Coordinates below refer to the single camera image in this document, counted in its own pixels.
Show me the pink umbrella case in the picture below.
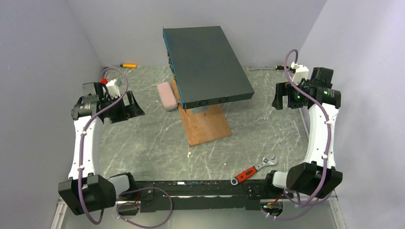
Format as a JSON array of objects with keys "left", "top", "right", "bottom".
[{"left": 157, "top": 82, "right": 178, "bottom": 111}]

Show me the wooden base board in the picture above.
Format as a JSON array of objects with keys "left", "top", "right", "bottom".
[{"left": 171, "top": 78, "right": 233, "bottom": 147}]

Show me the network switch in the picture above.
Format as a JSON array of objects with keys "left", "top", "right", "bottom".
[{"left": 162, "top": 26, "right": 255, "bottom": 110}]

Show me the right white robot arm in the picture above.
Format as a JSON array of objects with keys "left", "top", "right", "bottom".
[{"left": 268, "top": 67, "right": 343, "bottom": 199}]

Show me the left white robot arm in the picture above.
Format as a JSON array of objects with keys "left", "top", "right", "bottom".
[{"left": 58, "top": 81, "right": 145, "bottom": 215}]

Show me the black yellow tool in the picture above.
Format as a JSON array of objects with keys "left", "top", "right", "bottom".
[{"left": 275, "top": 65, "right": 290, "bottom": 71}]

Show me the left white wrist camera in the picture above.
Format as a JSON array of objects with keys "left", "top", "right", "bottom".
[{"left": 106, "top": 79, "right": 122, "bottom": 99}]

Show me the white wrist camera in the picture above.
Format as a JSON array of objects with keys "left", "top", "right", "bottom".
[
  {"left": 289, "top": 62, "right": 309, "bottom": 84},
  {"left": 106, "top": 79, "right": 122, "bottom": 99}
]

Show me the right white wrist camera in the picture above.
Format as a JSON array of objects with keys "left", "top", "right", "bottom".
[{"left": 289, "top": 62, "right": 309, "bottom": 84}]

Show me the yellow handled screwdriver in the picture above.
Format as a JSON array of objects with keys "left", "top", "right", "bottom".
[{"left": 120, "top": 64, "right": 137, "bottom": 69}]

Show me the red handled adjustable wrench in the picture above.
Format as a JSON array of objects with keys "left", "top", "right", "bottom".
[{"left": 230, "top": 155, "right": 278, "bottom": 186}]

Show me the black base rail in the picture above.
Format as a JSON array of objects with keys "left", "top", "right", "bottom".
[{"left": 118, "top": 179, "right": 282, "bottom": 213}]

